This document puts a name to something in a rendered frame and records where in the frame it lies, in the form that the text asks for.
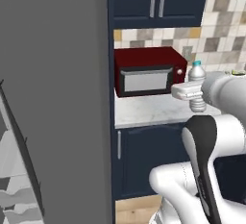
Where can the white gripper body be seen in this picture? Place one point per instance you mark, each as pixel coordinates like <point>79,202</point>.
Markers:
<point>187,90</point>

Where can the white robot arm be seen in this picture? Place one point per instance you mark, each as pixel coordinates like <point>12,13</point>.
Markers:
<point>230,128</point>

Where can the grey microwave door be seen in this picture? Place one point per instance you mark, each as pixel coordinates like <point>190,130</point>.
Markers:
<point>145,81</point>

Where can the navy base cupboard door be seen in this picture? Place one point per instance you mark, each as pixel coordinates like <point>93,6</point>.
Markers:
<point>150,160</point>

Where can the grey freezer door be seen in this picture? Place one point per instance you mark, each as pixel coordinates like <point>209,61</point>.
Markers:
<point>16,170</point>

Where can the clear water bottle blue cap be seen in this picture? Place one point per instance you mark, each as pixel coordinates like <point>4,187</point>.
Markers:
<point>196,73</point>

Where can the small green and yellow object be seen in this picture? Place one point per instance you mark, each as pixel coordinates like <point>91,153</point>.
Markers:
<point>238,72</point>

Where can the dark red microwave oven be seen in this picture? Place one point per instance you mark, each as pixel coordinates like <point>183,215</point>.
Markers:
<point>144,56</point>

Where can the grey fridge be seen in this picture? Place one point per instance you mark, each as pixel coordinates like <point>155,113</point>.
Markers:
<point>64,58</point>

